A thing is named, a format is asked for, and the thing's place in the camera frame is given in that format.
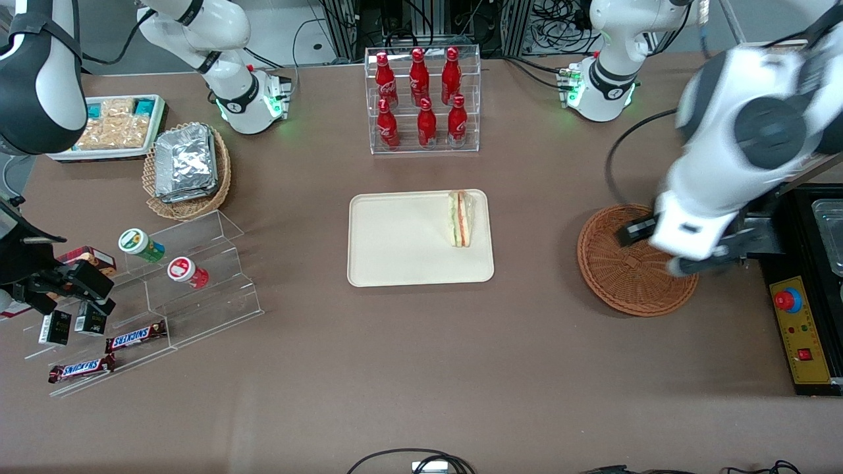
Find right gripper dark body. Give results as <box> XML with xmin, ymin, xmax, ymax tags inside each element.
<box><xmin>0</xmin><ymin>217</ymin><xmax>67</xmax><ymax>303</ymax></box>

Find triangular layered sandwich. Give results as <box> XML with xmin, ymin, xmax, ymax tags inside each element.
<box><xmin>448</xmin><ymin>190</ymin><xmax>476</xmax><ymax>248</ymax></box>

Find dark brown wicker basket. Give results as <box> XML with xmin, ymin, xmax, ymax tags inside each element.
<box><xmin>577</xmin><ymin>204</ymin><xmax>700</xmax><ymax>318</ymax></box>

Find white rectangular snack tray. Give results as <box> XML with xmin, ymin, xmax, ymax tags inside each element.
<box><xmin>46</xmin><ymin>94</ymin><xmax>167</xmax><ymax>163</ymax></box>

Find light tan wicker basket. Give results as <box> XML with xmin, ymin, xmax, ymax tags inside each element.
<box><xmin>142</xmin><ymin>122</ymin><xmax>232</xmax><ymax>221</ymax></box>

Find beige plastic tray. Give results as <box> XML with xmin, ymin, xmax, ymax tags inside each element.
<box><xmin>347</xmin><ymin>189</ymin><xmax>495</xmax><ymax>288</ymax></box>

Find small black carton box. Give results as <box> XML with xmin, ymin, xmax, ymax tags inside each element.
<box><xmin>74</xmin><ymin>304</ymin><xmax>108</xmax><ymax>336</ymax></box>
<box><xmin>38</xmin><ymin>309</ymin><xmax>72</xmax><ymax>347</ymax></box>

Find Snickers chocolate bar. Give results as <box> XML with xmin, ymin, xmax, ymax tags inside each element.
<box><xmin>47</xmin><ymin>354</ymin><xmax>117</xmax><ymax>384</ymax></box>
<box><xmin>105</xmin><ymin>320</ymin><xmax>168</xmax><ymax>354</ymax></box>

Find red brown carton box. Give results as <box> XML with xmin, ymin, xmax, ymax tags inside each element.
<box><xmin>56</xmin><ymin>246</ymin><xmax>118</xmax><ymax>277</ymax></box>

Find green snack can white cap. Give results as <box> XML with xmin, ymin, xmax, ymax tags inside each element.
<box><xmin>118</xmin><ymin>228</ymin><xmax>167</xmax><ymax>264</ymax></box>

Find red capped snack can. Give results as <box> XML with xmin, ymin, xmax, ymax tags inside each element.
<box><xmin>167</xmin><ymin>256</ymin><xmax>210</xmax><ymax>290</ymax></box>

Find clear acrylic stepped stand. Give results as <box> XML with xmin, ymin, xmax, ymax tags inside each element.
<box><xmin>23</xmin><ymin>209</ymin><xmax>265</xmax><ymax>398</ymax></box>

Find black side bench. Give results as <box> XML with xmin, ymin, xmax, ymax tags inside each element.
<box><xmin>744</xmin><ymin>184</ymin><xmax>843</xmax><ymax>397</ymax></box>

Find steel pan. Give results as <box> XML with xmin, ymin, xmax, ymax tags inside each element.
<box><xmin>811</xmin><ymin>199</ymin><xmax>843</xmax><ymax>277</ymax></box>

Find yellow emergency stop panel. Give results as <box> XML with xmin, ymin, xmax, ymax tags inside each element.
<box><xmin>769</xmin><ymin>275</ymin><xmax>834</xmax><ymax>386</ymax></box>

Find clear cracker snack packet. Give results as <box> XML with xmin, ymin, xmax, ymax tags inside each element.
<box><xmin>74</xmin><ymin>97</ymin><xmax>152</xmax><ymax>151</ymax></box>

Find silver foil wrapped package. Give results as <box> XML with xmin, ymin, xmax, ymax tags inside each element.
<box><xmin>154</xmin><ymin>125</ymin><xmax>219</xmax><ymax>203</ymax></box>

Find red cola bottle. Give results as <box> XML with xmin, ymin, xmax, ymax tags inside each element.
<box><xmin>409</xmin><ymin>47</ymin><xmax>430</xmax><ymax>107</ymax></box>
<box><xmin>448</xmin><ymin>94</ymin><xmax>468</xmax><ymax>148</ymax></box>
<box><xmin>377</xmin><ymin>96</ymin><xmax>400</xmax><ymax>151</ymax></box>
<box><xmin>375</xmin><ymin>51</ymin><xmax>398</xmax><ymax>109</ymax></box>
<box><xmin>441</xmin><ymin>46</ymin><xmax>462</xmax><ymax>106</ymax></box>
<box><xmin>418</xmin><ymin>97</ymin><xmax>438</xmax><ymax>149</ymax></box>

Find brown table cloth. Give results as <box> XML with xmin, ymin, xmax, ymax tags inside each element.
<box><xmin>0</xmin><ymin>53</ymin><xmax>843</xmax><ymax>474</ymax></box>

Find clear acrylic bottle rack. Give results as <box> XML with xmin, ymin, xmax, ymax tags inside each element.
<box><xmin>364</xmin><ymin>45</ymin><xmax>481</xmax><ymax>156</ymax></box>

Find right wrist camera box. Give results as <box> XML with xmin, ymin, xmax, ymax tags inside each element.
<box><xmin>56</xmin><ymin>261</ymin><xmax>115</xmax><ymax>301</ymax></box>

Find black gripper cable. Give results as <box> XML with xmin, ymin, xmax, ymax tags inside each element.
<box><xmin>605</xmin><ymin>107</ymin><xmax>680</xmax><ymax>206</ymax></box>

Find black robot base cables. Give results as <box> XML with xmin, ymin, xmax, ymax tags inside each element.
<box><xmin>504</xmin><ymin>55</ymin><xmax>574</xmax><ymax>90</ymax></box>

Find metal wire shelf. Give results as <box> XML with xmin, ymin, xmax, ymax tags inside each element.
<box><xmin>718</xmin><ymin>0</ymin><xmax>748</xmax><ymax>47</ymax></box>

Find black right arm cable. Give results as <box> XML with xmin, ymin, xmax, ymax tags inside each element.
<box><xmin>79</xmin><ymin>7</ymin><xmax>162</xmax><ymax>66</ymax></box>

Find tangled black cable bundle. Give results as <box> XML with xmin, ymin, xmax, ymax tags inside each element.
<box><xmin>533</xmin><ymin>0</ymin><xmax>600</xmax><ymax>53</ymax></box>

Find black cables at table edge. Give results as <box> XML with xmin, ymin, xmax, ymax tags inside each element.
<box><xmin>580</xmin><ymin>461</ymin><xmax>801</xmax><ymax>474</ymax></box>

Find long black looped cable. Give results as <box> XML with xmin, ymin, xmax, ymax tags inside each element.
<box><xmin>347</xmin><ymin>448</ymin><xmax>476</xmax><ymax>474</ymax></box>

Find aluminium profile frame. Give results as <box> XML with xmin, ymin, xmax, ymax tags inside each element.
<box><xmin>316</xmin><ymin>0</ymin><xmax>534</xmax><ymax>60</ymax></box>

